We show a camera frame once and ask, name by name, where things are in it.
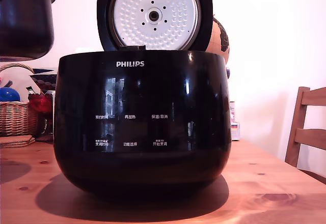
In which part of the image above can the dark cooking pot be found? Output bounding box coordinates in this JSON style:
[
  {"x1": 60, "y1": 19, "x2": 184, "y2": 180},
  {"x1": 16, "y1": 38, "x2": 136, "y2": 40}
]
[{"x1": 0, "y1": 0, "x2": 57, "y2": 61}]

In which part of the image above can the black Philips rice cooker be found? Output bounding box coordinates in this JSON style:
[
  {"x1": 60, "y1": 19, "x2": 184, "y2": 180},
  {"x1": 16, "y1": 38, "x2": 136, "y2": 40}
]
[{"x1": 52, "y1": 49, "x2": 233, "y2": 201}]

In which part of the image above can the rice cooker lid, metal plate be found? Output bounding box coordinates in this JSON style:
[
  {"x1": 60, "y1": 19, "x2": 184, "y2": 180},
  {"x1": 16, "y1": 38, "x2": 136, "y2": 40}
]
[{"x1": 96, "y1": 0, "x2": 213, "y2": 52}]

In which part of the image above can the small white printed box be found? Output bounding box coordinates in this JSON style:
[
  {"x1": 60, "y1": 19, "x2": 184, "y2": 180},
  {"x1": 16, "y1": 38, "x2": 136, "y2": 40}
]
[{"x1": 229, "y1": 101, "x2": 241, "y2": 142}]

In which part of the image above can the brown globe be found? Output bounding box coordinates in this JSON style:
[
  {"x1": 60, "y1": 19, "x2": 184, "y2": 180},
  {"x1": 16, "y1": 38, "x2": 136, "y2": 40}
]
[{"x1": 205, "y1": 16, "x2": 230, "y2": 65}]

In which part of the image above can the patterned ceramic bowl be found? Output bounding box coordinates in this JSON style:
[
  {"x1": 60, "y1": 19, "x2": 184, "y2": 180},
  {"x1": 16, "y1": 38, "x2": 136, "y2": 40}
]
[{"x1": 29, "y1": 68, "x2": 58, "y2": 93}]

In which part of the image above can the wooden chair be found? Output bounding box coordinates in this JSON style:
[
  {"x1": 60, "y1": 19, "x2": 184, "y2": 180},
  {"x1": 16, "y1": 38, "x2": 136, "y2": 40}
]
[{"x1": 284, "y1": 86, "x2": 326, "y2": 185}]

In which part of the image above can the stack of cork coasters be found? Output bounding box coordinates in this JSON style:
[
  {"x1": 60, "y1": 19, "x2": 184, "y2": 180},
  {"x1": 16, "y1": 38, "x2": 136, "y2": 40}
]
[{"x1": 0, "y1": 135, "x2": 36, "y2": 149}]

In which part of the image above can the blue ball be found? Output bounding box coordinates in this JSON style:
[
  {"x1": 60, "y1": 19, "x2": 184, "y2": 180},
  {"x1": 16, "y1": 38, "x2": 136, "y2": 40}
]
[{"x1": 0, "y1": 87, "x2": 21, "y2": 103}]

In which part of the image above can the wicker basket with handle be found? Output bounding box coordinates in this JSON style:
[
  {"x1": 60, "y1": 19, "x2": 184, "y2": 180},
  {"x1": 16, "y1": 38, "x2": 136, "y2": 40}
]
[{"x1": 0, "y1": 63, "x2": 39, "y2": 137}]

